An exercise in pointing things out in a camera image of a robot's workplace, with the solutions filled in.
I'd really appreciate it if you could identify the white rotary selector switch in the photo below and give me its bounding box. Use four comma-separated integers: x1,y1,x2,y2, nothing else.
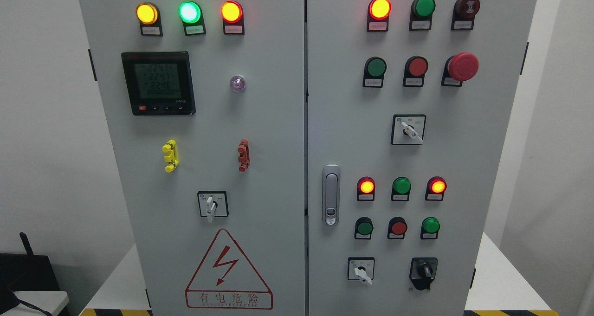
391,114,426,145
348,257,375,286
197,190,229,223

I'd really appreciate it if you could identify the green lit indicator light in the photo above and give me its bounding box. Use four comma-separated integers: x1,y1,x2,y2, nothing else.
178,1,206,36

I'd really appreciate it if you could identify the yellow indicator light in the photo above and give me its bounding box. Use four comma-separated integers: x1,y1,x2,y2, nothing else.
136,2,163,36

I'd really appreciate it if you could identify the grey electrical control cabinet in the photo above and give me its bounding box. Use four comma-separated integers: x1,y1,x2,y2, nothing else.
79,0,536,316

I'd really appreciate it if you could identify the red terminal clip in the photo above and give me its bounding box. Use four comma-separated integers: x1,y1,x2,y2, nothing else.
237,139,250,173

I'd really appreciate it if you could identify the red lit indicator lower left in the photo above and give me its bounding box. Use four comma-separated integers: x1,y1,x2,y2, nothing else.
357,176,375,201

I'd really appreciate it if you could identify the green push button lower left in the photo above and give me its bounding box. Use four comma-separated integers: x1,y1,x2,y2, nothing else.
354,217,374,239

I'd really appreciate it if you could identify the green push button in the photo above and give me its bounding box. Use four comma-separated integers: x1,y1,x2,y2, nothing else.
420,217,441,240
354,217,374,239
362,57,387,88

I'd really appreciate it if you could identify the green indicator lower middle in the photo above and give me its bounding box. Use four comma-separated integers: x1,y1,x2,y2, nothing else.
392,177,412,201

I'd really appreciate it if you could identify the green push button upper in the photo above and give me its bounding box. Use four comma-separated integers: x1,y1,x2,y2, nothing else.
362,57,387,88

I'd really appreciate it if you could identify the yellow terminal clip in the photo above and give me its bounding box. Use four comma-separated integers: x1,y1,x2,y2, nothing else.
161,140,180,174

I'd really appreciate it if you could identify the red push button lower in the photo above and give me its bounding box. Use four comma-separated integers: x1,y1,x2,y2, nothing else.
387,217,407,239

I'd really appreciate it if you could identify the red push button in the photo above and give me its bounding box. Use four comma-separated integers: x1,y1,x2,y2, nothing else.
387,217,407,239
402,56,428,87

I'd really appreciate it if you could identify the red lit indicator lower right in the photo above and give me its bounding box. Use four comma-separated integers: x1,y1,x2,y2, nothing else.
425,176,447,200

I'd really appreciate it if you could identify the red push button upper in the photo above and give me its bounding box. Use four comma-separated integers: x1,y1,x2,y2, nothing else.
402,56,428,87

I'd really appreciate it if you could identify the red high voltage warning sticker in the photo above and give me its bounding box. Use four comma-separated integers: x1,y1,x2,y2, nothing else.
185,229,273,310

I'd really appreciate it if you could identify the red lit indicator light left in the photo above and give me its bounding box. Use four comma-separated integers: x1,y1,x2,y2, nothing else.
220,0,245,35

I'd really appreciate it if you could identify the black digital power meter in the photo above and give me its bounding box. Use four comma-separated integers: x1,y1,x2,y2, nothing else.
121,51,196,116

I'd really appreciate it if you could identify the green push button lower right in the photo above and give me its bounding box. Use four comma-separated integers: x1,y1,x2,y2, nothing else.
420,217,441,240

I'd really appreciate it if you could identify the red lit indicator top right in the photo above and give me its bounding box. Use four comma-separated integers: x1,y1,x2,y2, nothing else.
367,0,392,32

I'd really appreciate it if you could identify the red emergency stop button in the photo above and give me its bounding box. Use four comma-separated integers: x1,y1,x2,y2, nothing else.
441,52,479,87

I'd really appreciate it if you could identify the green indicator top right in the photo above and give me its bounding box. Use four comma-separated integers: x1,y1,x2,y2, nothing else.
409,0,436,31

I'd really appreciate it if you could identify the dark red buzzer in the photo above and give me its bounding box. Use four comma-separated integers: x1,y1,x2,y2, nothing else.
451,0,481,31

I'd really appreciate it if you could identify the white box lower left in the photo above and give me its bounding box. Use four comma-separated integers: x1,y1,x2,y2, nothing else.
1,291,70,316

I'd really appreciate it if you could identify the black device with antenna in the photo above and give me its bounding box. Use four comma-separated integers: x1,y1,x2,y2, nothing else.
0,232,60,316

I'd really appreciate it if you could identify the silver door handle lock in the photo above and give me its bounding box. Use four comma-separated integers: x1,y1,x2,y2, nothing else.
321,164,340,226

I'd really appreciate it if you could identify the black rotary knob switch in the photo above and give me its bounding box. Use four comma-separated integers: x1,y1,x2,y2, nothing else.
409,257,439,290

